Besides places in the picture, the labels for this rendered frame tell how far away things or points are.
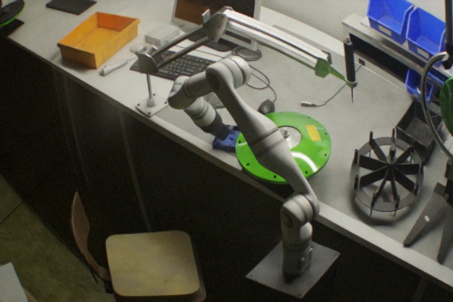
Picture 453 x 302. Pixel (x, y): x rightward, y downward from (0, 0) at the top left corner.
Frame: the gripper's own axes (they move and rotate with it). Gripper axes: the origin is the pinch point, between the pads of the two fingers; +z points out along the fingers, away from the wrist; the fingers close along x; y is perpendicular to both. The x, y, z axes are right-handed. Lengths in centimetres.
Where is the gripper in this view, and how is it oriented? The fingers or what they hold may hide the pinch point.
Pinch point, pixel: (231, 133)
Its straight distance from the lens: 266.1
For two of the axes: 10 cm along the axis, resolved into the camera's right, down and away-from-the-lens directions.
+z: 4.1, 4.0, 8.2
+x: 7.1, 4.3, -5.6
